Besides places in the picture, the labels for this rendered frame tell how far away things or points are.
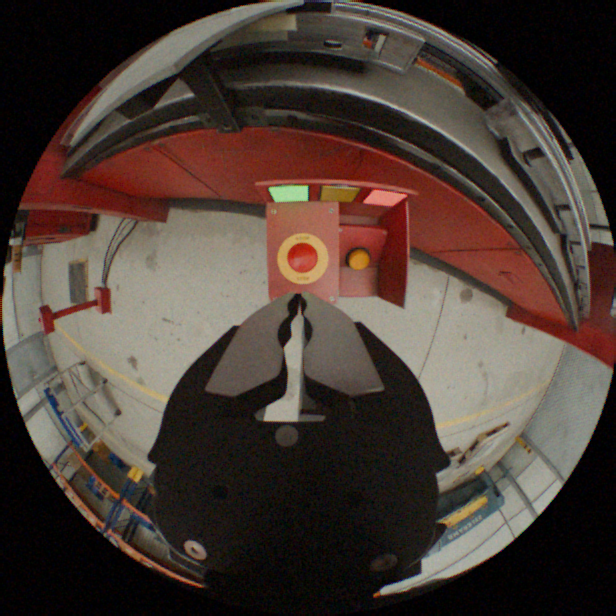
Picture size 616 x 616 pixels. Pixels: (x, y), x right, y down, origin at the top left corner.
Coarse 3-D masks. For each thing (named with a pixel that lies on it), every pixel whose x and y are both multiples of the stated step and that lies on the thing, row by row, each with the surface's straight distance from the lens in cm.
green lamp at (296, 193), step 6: (294, 186) 23; (300, 186) 22; (306, 186) 22; (276, 192) 24; (282, 192) 24; (288, 192) 24; (294, 192) 24; (300, 192) 24; (306, 192) 24; (276, 198) 26; (282, 198) 26; (288, 198) 26; (294, 198) 26; (300, 198) 26; (306, 198) 26
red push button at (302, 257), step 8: (296, 248) 23; (304, 248) 23; (312, 248) 23; (288, 256) 23; (296, 256) 23; (304, 256) 23; (312, 256) 23; (296, 264) 23; (304, 264) 23; (312, 264) 23; (304, 272) 23
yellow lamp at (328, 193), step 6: (324, 186) 23; (324, 192) 24; (330, 192) 24; (336, 192) 24; (342, 192) 24; (348, 192) 24; (354, 192) 24; (324, 198) 26; (330, 198) 26; (336, 198) 26; (342, 198) 26; (348, 198) 26
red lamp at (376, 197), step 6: (372, 192) 24; (378, 192) 24; (384, 192) 24; (390, 192) 25; (366, 198) 26; (372, 198) 26; (378, 198) 26; (384, 198) 26; (390, 198) 26; (396, 198) 26; (402, 198) 26; (384, 204) 29; (390, 204) 29
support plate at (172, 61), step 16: (224, 16) 31; (240, 16) 24; (256, 16) 24; (192, 32) 26; (208, 32) 20; (224, 32) 19; (160, 48) 28; (176, 48) 20; (192, 48) 16; (144, 64) 23; (160, 64) 17; (176, 64) 14; (128, 80) 22; (144, 80) 16; (160, 80) 16; (112, 96) 22; (128, 96) 18; (96, 112) 23; (80, 128) 28
